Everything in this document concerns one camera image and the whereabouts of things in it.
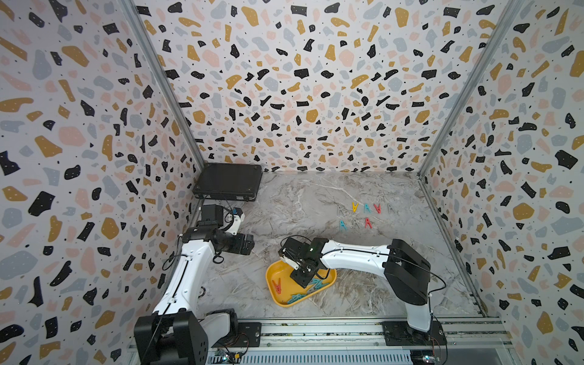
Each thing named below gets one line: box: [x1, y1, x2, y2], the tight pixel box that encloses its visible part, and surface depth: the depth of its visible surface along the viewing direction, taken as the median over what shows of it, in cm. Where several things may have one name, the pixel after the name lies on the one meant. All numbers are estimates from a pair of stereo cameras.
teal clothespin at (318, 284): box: [311, 278, 330, 289], surface depth 85 cm
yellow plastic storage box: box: [265, 260, 337, 308], surface depth 84 cm
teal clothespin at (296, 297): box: [287, 293, 307, 305], surface depth 81 cm
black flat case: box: [192, 162, 264, 202], surface depth 120 cm
